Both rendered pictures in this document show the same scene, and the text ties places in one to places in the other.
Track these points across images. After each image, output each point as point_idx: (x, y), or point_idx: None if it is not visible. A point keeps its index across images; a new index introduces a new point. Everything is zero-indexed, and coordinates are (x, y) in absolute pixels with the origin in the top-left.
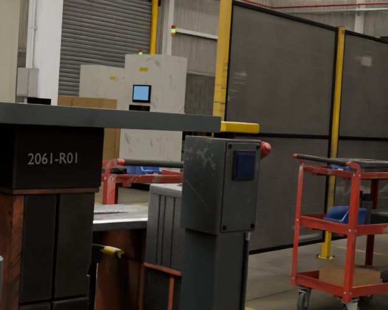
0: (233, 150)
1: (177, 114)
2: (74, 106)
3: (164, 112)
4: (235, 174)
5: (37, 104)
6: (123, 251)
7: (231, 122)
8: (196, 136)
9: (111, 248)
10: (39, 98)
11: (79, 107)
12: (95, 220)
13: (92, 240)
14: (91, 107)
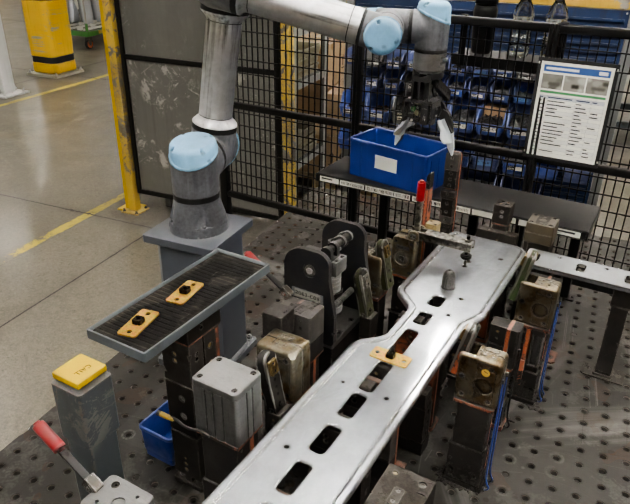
0: None
1: (114, 312)
2: (162, 282)
3: (121, 307)
4: None
5: (175, 274)
6: (156, 412)
7: (75, 358)
8: (102, 374)
9: (164, 412)
10: (183, 285)
11: (160, 283)
12: (205, 501)
13: (162, 355)
14: (155, 286)
